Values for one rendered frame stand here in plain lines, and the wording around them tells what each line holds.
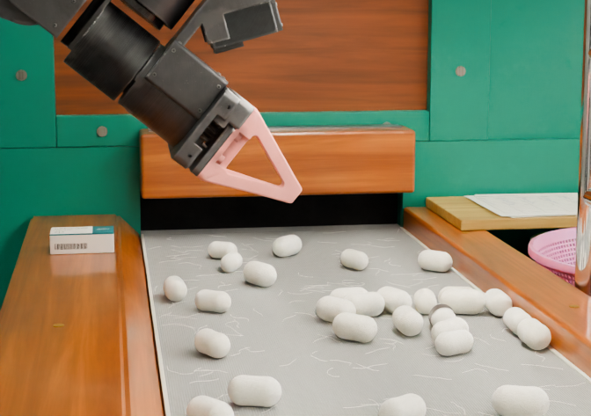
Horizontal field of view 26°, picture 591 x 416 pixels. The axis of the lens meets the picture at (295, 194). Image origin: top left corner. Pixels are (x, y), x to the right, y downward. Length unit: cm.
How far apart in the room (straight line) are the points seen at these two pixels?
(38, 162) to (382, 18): 42
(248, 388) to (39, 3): 31
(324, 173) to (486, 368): 50
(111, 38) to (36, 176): 51
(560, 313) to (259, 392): 28
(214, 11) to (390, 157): 49
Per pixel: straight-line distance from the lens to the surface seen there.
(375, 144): 140
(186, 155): 93
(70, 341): 93
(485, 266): 117
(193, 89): 94
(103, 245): 123
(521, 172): 151
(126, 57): 95
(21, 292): 108
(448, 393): 89
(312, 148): 139
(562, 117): 153
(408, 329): 102
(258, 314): 109
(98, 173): 143
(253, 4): 96
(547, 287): 110
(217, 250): 130
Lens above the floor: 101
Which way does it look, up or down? 9 degrees down
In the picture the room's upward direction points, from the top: straight up
